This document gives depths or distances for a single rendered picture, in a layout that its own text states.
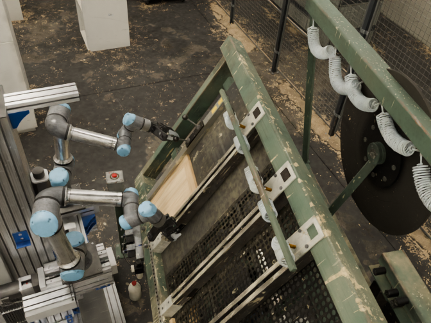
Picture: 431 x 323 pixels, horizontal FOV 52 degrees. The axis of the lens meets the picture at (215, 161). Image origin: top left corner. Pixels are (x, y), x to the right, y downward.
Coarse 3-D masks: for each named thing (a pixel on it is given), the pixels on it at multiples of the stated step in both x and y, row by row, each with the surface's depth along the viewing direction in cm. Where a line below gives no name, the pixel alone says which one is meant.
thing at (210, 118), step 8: (216, 104) 264; (216, 112) 263; (208, 120) 266; (208, 128) 271; (200, 136) 274; (192, 144) 277; (184, 152) 280; (176, 160) 286; (168, 168) 292; (168, 176) 292; (160, 184) 296; (152, 192) 302
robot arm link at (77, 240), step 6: (66, 234) 237; (72, 234) 237; (78, 234) 238; (72, 240) 234; (78, 240) 234; (84, 240) 237; (72, 246) 231; (78, 246) 234; (84, 246) 238; (84, 252) 236
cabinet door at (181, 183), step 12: (180, 168) 283; (192, 168) 274; (168, 180) 292; (180, 180) 279; (192, 180) 266; (168, 192) 288; (180, 192) 275; (192, 192) 262; (156, 204) 297; (168, 204) 284; (180, 204) 271
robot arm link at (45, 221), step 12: (36, 204) 199; (48, 204) 199; (36, 216) 194; (48, 216) 194; (36, 228) 195; (48, 228) 196; (60, 228) 203; (48, 240) 207; (60, 240) 208; (60, 252) 213; (72, 252) 220; (60, 264) 222; (72, 264) 222; (84, 264) 232; (60, 276) 224; (72, 276) 225
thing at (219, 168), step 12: (252, 108) 220; (228, 120) 212; (252, 120) 217; (252, 132) 221; (252, 144) 227; (228, 156) 232; (240, 156) 231; (216, 168) 239; (228, 168) 236; (204, 180) 245; (216, 180) 240; (204, 192) 245; (192, 204) 250; (180, 216) 256; (192, 216) 257; (180, 228) 263; (156, 240) 271; (168, 240) 269; (156, 252) 274
